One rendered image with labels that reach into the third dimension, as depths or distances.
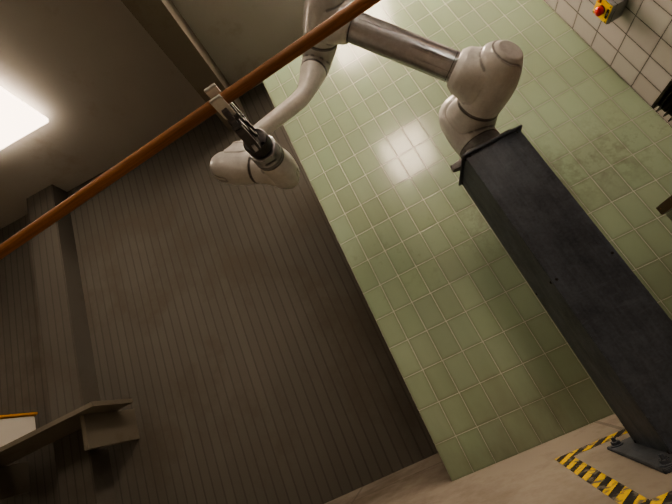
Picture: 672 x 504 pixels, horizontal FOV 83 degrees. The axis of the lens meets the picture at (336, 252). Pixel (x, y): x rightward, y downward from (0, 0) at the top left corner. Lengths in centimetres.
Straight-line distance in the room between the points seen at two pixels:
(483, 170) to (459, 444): 116
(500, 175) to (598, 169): 86
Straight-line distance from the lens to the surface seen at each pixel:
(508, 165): 141
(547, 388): 191
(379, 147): 225
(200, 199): 362
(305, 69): 152
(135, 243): 385
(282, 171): 118
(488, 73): 139
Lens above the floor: 40
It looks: 22 degrees up
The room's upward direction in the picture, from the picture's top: 25 degrees counter-clockwise
